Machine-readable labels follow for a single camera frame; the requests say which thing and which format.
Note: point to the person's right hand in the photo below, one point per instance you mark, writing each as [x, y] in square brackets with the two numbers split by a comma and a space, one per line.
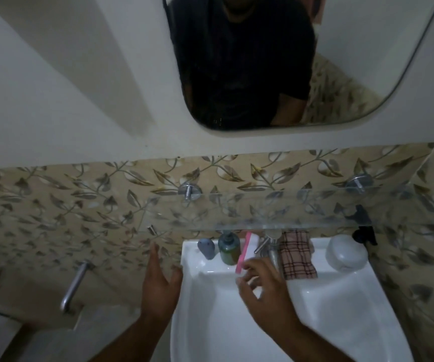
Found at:
[271, 301]

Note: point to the person's left hand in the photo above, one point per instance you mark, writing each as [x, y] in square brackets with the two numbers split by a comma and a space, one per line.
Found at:
[159, 294]

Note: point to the person's right thumb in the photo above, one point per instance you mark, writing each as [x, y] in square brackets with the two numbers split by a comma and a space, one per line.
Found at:
[247, 290]

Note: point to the person's left thumb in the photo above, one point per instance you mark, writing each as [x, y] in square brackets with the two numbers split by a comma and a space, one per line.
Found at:
[177, 277]

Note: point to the person's right forearm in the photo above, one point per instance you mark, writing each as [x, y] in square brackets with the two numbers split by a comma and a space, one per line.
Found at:
[311, 344]

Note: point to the person's left forearm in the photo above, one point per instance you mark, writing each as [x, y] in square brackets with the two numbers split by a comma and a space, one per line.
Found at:
[134, 341]

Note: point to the small grey-blue bottle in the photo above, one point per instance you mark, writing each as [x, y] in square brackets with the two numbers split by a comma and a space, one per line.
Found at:
[206, 249]

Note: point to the green soap pump bottle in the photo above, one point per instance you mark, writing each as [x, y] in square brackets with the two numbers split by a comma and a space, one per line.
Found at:
[229, 250]

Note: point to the chrome sink faucet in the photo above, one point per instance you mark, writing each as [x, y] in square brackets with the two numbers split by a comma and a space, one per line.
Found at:
[272, 246]

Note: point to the checked beige cloth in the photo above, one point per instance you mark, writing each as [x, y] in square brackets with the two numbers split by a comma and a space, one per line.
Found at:
[298, 256]

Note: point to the white ceramic sink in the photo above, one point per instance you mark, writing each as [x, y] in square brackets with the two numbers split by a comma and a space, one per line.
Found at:
[337, 309]

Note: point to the white round soap case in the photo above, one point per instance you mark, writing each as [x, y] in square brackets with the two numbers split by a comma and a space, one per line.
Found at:
[346, 253]

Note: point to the black plastic hook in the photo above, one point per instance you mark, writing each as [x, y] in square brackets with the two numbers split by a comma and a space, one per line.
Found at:
[364, 226]

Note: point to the glass wall shelf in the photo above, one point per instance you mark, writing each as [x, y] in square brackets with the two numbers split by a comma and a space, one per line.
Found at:
[277, 213]

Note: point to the chrome shelf mount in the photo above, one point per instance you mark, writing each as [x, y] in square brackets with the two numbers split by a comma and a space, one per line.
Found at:
[189, 191]
[357, 183]

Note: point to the chrome wall tap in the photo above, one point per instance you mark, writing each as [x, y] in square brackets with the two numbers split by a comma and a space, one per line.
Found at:
[74, 286]

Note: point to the wall mirror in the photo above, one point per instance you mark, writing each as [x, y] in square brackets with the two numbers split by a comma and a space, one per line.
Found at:
[352, 41]

